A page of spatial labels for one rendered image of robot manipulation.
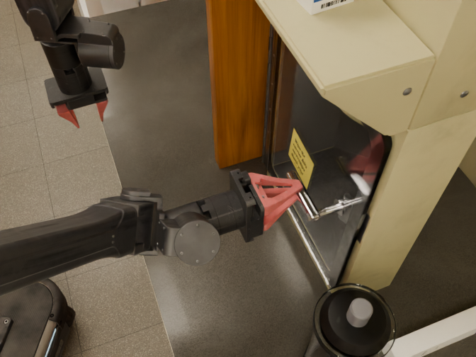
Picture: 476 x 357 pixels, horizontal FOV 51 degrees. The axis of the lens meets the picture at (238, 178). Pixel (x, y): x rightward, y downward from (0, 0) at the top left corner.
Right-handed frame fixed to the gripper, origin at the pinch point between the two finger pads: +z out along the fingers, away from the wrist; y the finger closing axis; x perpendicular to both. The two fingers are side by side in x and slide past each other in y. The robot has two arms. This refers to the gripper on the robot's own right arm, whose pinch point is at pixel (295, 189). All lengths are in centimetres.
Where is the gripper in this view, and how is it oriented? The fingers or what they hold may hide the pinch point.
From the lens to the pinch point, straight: 74.3
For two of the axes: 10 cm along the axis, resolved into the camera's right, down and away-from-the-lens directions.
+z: 9.3, -2.9, 2.2
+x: -3.7, -7.3, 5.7
